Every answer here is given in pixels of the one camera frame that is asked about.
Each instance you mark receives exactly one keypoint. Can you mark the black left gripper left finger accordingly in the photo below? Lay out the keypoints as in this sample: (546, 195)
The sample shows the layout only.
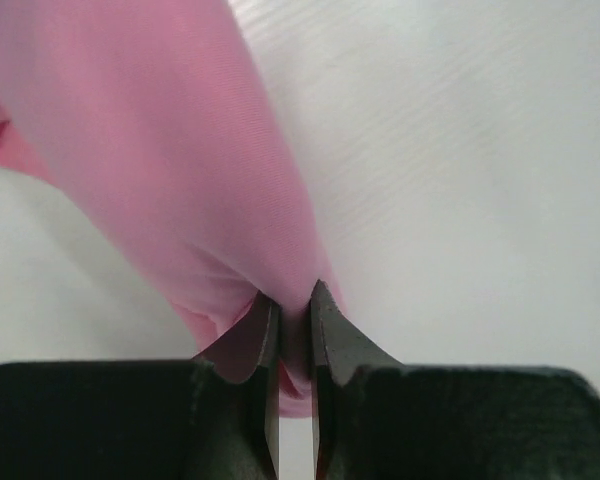
(213, 416)

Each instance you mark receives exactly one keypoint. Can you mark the pink t shirt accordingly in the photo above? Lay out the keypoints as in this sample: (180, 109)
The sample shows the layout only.
(150, 116)

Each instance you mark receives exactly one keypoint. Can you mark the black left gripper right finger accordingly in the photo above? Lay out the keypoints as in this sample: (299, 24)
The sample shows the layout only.
(377, 418)

